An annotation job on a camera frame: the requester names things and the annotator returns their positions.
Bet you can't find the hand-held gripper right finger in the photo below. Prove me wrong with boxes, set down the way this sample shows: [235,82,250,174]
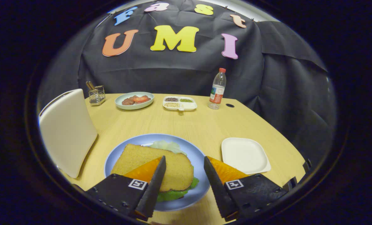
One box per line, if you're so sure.
[204,156,289,222]

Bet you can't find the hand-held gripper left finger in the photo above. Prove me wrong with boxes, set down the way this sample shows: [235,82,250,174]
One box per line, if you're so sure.
[86,156,167,221]

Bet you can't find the green lettuce leaf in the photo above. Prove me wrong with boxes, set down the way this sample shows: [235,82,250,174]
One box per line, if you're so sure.
[150,140,200,202]

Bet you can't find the rounded brown bread slice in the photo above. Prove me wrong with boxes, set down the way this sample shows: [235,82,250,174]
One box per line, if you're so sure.
[111,143,194,192]

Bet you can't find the white square plate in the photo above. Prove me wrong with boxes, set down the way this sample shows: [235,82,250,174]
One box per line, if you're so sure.
[221,137,271,175]

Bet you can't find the blue round plate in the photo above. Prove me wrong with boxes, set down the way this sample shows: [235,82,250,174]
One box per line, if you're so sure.
[104,133,211,212]

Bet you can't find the pale green round plate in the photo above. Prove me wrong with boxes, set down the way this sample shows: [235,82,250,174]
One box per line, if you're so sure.
[115,92,155,110]

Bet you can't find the white divided condiment dish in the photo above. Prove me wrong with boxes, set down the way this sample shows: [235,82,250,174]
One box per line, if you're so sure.
[163,96,197,112]

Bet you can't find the clear plastic water bottle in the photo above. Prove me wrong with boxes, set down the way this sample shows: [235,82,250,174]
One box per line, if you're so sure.
[208,68,227,110]

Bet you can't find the white toaster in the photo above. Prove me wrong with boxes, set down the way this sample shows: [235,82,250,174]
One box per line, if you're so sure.
[38,88,98,179]

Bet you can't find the black backdrop cloth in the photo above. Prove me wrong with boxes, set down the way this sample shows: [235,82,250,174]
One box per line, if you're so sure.
[37,0,336,166]

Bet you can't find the metal wire utensil holder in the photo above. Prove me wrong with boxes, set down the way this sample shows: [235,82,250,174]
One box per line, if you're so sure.
[88,85,106,106]

